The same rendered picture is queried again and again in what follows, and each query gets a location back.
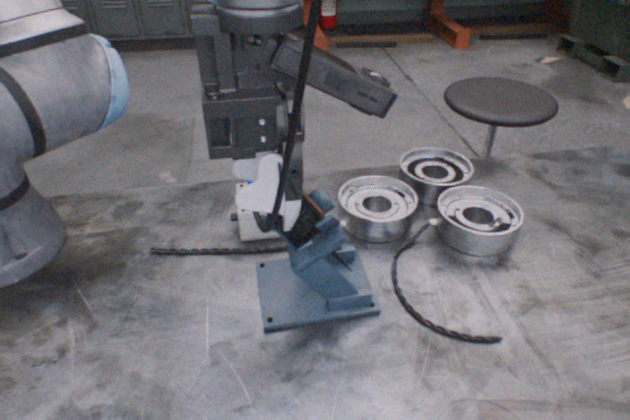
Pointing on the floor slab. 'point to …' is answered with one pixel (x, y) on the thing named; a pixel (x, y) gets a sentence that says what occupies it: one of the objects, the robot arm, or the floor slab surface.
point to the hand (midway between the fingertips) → (290, 209)
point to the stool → (500, 104)
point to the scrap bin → (599, 11)
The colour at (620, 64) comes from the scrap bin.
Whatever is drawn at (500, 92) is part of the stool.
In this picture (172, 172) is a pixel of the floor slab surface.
